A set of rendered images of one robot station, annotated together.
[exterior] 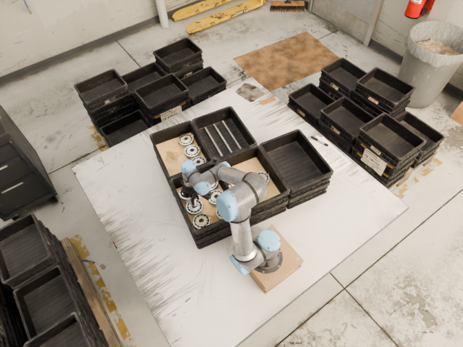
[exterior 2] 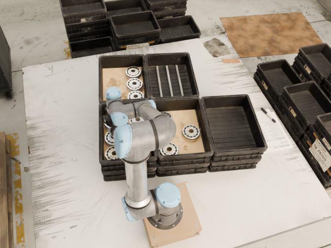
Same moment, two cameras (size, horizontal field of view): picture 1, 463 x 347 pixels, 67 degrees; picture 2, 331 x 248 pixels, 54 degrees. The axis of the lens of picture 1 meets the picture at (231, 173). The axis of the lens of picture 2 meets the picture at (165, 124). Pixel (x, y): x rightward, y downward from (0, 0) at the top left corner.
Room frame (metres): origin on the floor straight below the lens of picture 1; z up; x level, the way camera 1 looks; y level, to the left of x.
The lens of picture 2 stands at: (0.13, -0.24, 2.37)
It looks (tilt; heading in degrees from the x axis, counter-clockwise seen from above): 53 degrees down; 11
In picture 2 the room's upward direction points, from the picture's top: 5 degrees clockwise
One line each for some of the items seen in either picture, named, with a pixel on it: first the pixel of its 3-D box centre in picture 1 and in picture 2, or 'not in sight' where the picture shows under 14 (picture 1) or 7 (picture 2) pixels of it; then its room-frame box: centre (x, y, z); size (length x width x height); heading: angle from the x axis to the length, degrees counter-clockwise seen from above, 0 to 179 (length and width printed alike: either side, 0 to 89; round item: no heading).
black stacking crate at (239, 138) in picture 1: (224, 138); (170, 80); (1.57, 0.04, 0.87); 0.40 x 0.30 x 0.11; 23
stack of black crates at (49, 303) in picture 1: (58, 310); not in sight; (0.66, 1.16, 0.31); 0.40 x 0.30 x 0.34; 33
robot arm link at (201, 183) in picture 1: (202, 182); (121, 112); (1.02, 0.15, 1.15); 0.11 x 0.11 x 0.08; 33
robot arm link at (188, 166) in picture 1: (189, 171); (113, 98); (1.09, 0.22, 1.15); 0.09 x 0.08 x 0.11; 33
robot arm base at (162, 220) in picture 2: (266, 253); (165, 207); (0.74, -0.16, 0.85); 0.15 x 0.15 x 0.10
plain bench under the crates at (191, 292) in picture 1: (231, 212); (158, 158); (1.29, 0.02, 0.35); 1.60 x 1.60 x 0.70; 33
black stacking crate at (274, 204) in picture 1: (251, 181); (179, 131); (1.20, -0.12, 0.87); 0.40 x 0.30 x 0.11; 23
